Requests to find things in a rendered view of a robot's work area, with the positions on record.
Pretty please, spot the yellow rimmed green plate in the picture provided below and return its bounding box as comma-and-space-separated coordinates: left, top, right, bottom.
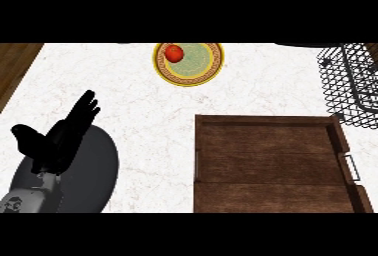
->
152, 43, 226, 88

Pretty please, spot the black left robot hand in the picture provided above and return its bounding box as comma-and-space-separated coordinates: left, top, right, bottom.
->
10, 89, 102, 176

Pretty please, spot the dark grey round plate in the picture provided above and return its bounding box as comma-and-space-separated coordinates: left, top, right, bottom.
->
10, 124, 121, 214

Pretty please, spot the black wire tiered basket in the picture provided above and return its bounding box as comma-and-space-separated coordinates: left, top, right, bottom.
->
316, 43, 378, 130

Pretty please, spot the brown wooden cabinet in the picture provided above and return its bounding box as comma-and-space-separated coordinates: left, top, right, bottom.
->
0, 43, 46, 114

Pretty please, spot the red apple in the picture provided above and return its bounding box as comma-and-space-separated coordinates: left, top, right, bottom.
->
164, 44, 186, 64

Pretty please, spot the brown wooden tray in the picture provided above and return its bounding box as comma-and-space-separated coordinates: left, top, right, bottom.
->
192, 114, 375, 214

